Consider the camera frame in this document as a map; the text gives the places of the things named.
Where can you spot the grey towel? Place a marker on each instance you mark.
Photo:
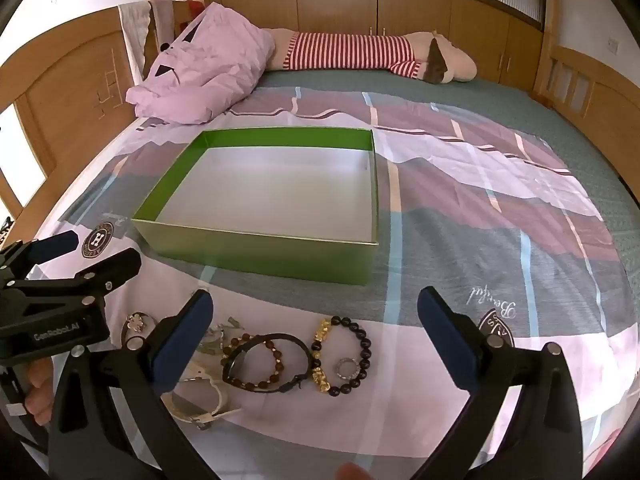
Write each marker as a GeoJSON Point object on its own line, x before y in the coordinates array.
{"type": "Point", "coordinates": [137, 30]}

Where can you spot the striped plush toy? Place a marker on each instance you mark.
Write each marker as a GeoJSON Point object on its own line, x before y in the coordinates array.
{"type": "Point", "coordinates": [350, 50]}

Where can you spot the white wall socket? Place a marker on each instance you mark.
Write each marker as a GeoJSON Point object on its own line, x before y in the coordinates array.
{"type": "Point", "coordinates": [614, 46]}

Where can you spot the pink quilt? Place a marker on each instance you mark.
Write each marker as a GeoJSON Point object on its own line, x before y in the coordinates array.
{"type": "Point", "coordinates": [210, 60]}

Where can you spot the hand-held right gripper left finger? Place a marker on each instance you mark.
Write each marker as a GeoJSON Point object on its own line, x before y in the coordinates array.
{"type": "Point", "coordinates": [185, 340]}

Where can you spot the person's left hand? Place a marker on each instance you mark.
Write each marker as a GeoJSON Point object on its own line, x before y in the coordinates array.
{"type": "Point", "coordinates": [39, 390]}

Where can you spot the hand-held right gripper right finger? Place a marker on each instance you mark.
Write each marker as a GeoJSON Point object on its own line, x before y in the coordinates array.
{"type": "Point", "coordinates": [445, 340]}

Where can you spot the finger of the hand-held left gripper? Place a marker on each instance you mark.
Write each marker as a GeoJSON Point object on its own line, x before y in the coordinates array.
{"type": "Point", "coordinates": [100, 272]}
{"type": "Point", "coordinates": [52, 249]}

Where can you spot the wooden bed side rail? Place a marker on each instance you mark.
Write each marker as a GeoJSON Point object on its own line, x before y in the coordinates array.
{"type": "Point", "coordinates": [580, 85]}

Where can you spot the green cardboard box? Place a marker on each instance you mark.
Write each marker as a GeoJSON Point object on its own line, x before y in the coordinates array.
{"type": "Point", "coordinates": [280, 190]}

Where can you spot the silver clover brooch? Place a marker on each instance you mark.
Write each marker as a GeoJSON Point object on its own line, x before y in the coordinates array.
{"type": "Point", "coordinates": [134, 322]}

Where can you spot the wooden headboard cabinets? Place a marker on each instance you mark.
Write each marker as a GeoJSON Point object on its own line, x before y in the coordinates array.
{"type": "Point", "coordinates": [425, 20]}

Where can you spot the wooden bed end panel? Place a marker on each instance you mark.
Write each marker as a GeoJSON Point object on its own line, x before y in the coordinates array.
{"type": "Point", "coordinates": [65, 95]}

